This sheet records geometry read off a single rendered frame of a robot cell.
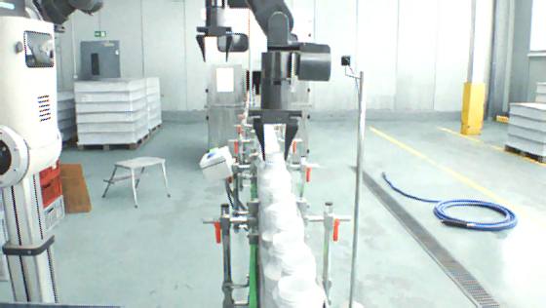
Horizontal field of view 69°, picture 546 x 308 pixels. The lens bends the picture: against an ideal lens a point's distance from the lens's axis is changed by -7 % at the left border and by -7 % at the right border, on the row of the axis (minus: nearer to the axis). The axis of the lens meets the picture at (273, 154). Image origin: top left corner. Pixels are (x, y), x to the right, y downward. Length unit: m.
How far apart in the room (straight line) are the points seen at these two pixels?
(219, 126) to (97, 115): 2.68
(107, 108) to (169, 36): 4.25
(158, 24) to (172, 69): 1.18
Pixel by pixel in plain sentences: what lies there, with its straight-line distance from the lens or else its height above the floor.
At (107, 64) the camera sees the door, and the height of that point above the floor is 1.48.
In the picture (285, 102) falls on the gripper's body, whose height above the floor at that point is 1.31.
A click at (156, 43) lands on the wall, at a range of 11.29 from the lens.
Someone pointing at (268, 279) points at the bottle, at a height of 1.12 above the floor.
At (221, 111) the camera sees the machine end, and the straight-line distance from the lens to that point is 5.53.
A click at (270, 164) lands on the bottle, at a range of 0.79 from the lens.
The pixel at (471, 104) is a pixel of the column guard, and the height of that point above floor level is 0.65.
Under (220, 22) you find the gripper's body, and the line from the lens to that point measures 1.23.
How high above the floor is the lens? 1.38
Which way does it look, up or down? 12 degrees down
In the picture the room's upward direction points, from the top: straight up
